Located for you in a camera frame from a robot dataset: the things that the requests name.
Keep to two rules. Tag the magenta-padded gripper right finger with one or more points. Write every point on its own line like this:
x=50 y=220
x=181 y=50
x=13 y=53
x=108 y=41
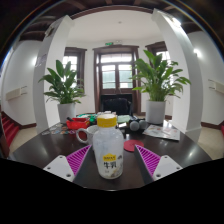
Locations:
x=163 y=166

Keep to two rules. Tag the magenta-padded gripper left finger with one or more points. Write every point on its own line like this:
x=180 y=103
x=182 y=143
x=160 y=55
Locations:
x=61 y=166

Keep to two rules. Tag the yellow-capped clear milk bottle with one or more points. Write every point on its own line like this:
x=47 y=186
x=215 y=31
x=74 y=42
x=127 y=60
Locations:
x=108 y=146

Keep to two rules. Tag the printed paper leaflet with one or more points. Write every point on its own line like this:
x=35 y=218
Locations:
x=162 y=132

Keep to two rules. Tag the colourful round sticker sheet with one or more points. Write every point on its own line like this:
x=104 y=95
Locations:
x=58 y=129

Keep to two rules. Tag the flat round red coaster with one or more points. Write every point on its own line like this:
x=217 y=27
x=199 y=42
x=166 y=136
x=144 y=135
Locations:
x=131 y=146

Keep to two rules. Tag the white speckled mug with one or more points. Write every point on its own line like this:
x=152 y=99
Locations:
x=87 y=134

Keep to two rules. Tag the red plastic box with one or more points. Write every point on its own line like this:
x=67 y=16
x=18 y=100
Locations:
x=77 y=124

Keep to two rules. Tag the grey round ball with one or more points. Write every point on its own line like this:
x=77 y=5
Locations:
x=143 y=124
x=134 y=125

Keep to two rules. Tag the green package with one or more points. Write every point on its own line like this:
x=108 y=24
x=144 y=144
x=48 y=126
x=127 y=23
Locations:
x=92 y=118

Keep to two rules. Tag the red carpeted stairs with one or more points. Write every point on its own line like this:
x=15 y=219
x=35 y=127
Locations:
x=9 y=128

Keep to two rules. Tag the large leafy plant in white pot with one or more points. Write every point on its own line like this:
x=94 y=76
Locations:
x=156 y=100

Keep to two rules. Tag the black chair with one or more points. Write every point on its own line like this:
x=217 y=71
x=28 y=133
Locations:
x=116 y=106

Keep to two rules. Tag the dark wooden glazed door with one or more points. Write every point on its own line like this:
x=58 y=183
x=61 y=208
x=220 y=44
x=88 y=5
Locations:
x=116 y=76

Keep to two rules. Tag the dark-framed window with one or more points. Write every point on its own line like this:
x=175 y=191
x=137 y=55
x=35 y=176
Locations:
x=159 y=46
x=80 y=63

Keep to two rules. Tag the green exit sign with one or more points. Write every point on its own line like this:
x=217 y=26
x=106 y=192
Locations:
x=109 y=43

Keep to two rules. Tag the white wall panel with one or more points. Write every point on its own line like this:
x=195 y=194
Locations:
x=218 y=87
x=15 y=93

